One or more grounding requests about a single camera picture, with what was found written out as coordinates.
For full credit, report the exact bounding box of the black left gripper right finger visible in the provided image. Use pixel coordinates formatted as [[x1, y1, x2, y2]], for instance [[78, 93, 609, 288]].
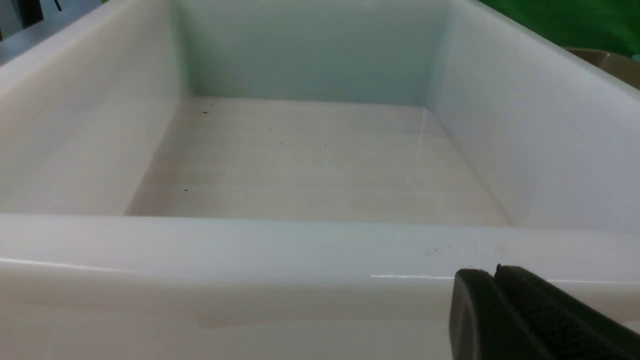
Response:
[[494, 265, 640, 360]]

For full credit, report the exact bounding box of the large white plastic tub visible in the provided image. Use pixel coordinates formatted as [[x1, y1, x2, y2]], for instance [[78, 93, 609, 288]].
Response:
[[1, 0, 639, 360]]

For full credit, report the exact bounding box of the green backdrop cloth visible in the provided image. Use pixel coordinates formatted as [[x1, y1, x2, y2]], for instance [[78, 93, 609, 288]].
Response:
[[482, 0, 640, 58]]

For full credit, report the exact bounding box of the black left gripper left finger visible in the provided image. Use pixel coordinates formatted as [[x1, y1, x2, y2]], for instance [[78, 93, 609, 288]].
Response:
[[448, 269, 551, 360]]

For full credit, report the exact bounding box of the olive plastic spoon bin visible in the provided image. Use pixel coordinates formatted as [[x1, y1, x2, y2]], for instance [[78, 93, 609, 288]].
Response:
[[563, 47, 640, 90]]

